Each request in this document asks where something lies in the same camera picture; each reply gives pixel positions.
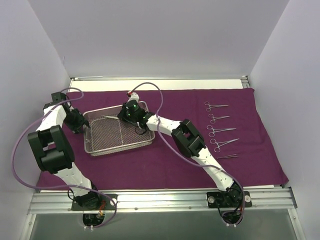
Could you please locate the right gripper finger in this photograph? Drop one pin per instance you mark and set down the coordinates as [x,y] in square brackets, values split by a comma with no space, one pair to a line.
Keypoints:
[123,112]
[138,119]

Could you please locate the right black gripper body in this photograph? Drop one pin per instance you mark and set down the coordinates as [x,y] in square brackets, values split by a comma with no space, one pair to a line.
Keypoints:
[122,114]

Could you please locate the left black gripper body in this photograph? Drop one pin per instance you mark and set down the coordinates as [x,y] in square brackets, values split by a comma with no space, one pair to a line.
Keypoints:
[80,124]

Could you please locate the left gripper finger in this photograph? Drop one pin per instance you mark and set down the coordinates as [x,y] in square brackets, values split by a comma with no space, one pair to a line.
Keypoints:
[86,123]
[78,130]

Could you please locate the steel tweezers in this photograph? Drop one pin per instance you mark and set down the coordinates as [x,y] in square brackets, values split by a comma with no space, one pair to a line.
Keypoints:
[110,117]
[229,156]

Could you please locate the wire mesh instrument tray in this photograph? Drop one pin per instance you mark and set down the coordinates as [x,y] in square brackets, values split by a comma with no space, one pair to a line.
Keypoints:
[107,136]

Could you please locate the steel forceps clamp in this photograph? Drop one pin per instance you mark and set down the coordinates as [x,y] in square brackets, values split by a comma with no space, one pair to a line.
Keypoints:
[213,131]
[209,106]
[220,144]

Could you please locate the steel surgical scissors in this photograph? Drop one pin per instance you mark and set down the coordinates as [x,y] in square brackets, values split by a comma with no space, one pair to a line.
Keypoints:
[214,119]

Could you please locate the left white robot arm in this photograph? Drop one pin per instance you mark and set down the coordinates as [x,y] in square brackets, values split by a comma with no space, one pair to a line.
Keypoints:
[53,152]

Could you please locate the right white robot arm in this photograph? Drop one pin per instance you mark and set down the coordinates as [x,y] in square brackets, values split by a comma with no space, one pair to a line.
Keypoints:
[190,144]

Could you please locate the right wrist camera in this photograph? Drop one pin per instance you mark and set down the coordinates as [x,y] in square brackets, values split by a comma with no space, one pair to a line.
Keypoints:
[132,103]

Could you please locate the back aluminium rail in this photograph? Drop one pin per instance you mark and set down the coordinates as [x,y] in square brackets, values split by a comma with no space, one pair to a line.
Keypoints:
[86,78]

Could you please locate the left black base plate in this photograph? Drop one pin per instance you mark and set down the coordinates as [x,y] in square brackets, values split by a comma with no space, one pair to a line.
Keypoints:
[110,201]

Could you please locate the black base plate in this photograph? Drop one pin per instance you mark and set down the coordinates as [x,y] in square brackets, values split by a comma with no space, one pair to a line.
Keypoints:
[110,201]
[221,199]

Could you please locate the front aluminium rail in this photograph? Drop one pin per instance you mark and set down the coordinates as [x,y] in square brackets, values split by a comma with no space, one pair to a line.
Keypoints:
[178,200]

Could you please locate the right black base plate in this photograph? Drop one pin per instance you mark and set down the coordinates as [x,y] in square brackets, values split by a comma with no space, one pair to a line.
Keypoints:
[221,199]

